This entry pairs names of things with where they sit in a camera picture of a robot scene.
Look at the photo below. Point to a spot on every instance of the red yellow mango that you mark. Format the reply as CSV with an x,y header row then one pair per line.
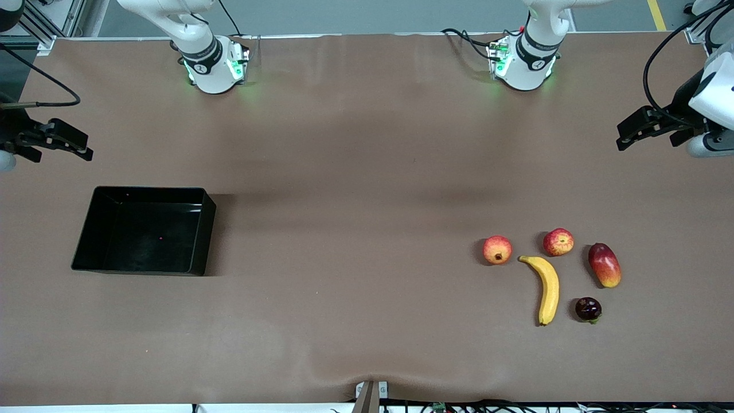
x,y
605,265

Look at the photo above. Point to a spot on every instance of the red yellow pomegranate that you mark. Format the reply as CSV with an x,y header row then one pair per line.
x,y
497,250

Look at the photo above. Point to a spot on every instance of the black plastic box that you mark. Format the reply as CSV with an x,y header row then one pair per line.
x,y
143,235

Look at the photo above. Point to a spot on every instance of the brown table cover mat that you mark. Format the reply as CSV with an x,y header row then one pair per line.
x,y
344,172

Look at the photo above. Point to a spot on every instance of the metal clamp bracket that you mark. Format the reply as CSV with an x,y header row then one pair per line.
x,y
367,401

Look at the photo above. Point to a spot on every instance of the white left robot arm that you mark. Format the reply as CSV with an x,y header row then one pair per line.
x,y
530,71

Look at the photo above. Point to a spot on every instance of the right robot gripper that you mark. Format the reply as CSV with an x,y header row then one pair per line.
x,y
12,127

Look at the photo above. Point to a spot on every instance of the yellow banana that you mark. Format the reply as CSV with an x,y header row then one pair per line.
x,y
549,287

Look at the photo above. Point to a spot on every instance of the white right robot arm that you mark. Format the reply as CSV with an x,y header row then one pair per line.
x,y
209,74

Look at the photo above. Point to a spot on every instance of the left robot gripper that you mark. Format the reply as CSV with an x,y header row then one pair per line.
x,y
680,105

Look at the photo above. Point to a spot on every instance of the red yellow apple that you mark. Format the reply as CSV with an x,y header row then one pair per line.
x,y
558,242

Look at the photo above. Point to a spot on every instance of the aluminium frame profile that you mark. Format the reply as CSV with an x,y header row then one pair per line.
x,y
71,14

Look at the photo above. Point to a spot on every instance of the dark purple mangosteen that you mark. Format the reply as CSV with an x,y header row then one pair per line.
x,y
588,309

